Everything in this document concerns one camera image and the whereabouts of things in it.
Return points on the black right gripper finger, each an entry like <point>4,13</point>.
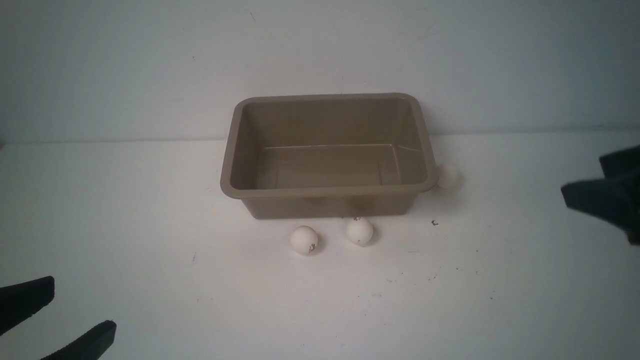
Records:
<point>620,162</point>
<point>614,200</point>

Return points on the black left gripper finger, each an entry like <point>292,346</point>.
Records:
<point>19,302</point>
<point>90,346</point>

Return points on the tan plastic bin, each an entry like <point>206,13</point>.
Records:
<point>328,156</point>

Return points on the white ping-pong ball printed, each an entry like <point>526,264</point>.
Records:
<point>304,240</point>

